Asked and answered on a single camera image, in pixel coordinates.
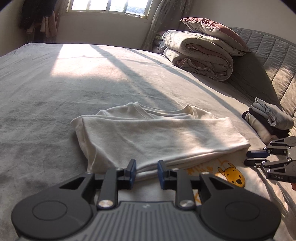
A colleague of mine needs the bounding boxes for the hanging dark clothes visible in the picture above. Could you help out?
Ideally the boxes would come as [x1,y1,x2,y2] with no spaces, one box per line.
[18,0,55,36]

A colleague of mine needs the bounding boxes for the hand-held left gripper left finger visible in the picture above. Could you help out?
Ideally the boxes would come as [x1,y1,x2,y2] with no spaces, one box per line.
[59,159,137,210]

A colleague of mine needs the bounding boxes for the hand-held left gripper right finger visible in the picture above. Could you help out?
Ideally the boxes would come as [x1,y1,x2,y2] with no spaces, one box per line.
[157,160,234,210]

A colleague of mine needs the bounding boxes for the folded grey garment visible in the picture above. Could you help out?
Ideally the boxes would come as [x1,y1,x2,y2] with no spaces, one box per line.
[253,97,295,127]

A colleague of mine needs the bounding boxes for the beige and maroon pillow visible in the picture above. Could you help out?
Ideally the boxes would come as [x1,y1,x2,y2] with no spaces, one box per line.
[180,17,250,57]

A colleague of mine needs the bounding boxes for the grey star-patterned curtain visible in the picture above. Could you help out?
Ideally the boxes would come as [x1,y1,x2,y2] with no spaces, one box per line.
[141,0,192,50]

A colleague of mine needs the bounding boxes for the folded beige quilt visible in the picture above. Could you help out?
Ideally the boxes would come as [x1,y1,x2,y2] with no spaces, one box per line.
[162,30,234,81]

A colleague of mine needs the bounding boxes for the cream t-shirt with bear print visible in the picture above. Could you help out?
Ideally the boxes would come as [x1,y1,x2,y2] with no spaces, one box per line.
[70,102,266,207]

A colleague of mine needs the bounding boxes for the folded black garment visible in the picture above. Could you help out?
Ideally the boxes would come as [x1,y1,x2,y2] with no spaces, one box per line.
[242,108,291,138]

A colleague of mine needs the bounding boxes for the grey quilted headboard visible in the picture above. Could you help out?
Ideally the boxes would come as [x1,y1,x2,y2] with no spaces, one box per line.
[228,27,296,137]

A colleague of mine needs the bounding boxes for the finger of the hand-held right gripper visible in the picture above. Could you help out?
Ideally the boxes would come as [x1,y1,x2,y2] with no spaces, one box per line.
[246,136,296,158]
[243,156,296,174]

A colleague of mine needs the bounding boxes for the bed with grey sheet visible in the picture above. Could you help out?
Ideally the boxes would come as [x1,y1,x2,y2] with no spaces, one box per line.
[0,42,296,241]

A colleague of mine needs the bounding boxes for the window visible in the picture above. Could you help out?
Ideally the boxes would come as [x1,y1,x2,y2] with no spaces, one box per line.
[66,0,153,20]

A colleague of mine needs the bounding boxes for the hanging pink clothes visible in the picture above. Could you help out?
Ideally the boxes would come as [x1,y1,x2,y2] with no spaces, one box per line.
[40,11,57,39]

